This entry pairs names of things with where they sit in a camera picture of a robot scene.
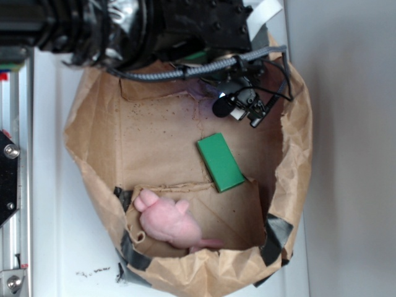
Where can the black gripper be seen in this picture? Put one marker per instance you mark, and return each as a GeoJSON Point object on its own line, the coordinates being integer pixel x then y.
{"type": "Point", "coordinates": [208, 40]}

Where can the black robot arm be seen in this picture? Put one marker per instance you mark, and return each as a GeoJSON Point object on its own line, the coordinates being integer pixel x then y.
{"type": "Point", "coordinates": [145, 41]}

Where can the brown paper bag tray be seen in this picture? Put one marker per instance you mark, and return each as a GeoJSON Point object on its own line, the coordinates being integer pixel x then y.
{"type": "Point", "coordinates": [132, 136]}

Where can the green rectangular block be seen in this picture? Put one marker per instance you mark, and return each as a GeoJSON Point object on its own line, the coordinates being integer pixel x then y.
{"type": "Point", "coordinates": [220, 162]}

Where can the pink plush mouse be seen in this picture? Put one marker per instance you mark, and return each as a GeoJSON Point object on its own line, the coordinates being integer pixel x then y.
{"type": "Point", "coordinates": [170, 221]}

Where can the aluminium extrusion rail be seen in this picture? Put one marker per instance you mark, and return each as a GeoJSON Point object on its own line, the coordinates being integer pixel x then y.
{"type": "Point", "coordinates": [16, 120]}

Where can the metal corner bracket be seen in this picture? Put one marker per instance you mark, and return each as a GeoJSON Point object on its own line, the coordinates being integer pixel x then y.
{"type": "Point", "coordinates": [14, 283]}

